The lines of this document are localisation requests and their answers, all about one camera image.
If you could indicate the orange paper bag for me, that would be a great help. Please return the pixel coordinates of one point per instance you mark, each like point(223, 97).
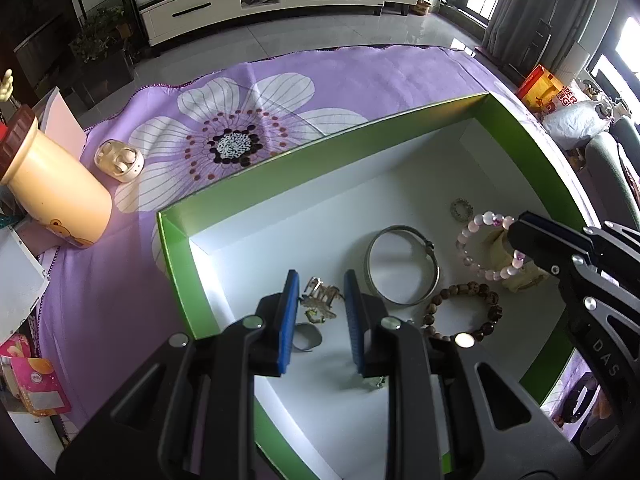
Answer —
point(537, 87)

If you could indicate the pink snack packet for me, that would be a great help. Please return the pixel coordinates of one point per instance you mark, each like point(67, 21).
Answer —
point(40, 380)

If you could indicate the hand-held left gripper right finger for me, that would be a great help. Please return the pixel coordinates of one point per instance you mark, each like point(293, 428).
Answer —
point(354, 320)

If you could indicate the upright stick vacuum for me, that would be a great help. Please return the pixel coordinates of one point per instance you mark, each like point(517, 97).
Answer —
point(542, 35)

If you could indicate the white punched paper sheet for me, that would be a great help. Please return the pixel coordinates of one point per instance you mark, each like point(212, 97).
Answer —
point(20, 280)

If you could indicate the black wristwatch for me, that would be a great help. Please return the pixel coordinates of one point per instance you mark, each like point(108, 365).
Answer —
point(572, 400)

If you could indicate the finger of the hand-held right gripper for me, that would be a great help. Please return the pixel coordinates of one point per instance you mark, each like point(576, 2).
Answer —
point(555, 227)
point(535, 245)

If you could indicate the silver bangle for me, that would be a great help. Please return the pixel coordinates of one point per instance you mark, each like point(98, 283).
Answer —
point(370, 265)

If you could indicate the yellow bear bottle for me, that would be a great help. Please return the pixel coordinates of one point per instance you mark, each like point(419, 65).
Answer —
point(55, 185)

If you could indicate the green cardboard box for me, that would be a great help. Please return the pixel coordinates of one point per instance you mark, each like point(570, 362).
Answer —
point(310, 210)

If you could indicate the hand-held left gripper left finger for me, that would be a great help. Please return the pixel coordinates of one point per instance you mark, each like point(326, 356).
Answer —
point(289, 320)

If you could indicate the white plastic bag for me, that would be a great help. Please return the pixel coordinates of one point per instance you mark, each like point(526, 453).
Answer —
point(575, 122)

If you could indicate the white tv cabinet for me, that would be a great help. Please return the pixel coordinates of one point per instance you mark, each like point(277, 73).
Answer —
point(210, 7)

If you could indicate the cream wristwatch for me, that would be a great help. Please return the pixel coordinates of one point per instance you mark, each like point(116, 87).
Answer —
point(500, 255)

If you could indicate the cream earbuds case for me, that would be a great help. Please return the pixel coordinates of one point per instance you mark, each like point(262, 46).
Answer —
point(117, 162)

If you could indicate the glass tank with plants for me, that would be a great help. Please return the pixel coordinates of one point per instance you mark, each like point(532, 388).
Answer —
point(100, 50)

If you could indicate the grey curtain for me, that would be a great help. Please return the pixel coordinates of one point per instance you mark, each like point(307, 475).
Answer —
point(515, 10)

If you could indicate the grey chair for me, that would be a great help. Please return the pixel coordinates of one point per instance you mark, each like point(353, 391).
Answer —
point(607, 170)

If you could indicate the purple floral tablecloth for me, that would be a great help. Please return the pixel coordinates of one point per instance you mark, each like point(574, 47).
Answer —
point(150, 270)

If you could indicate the pale pink card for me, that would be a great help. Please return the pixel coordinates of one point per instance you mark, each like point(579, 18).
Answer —
point(62, 120)

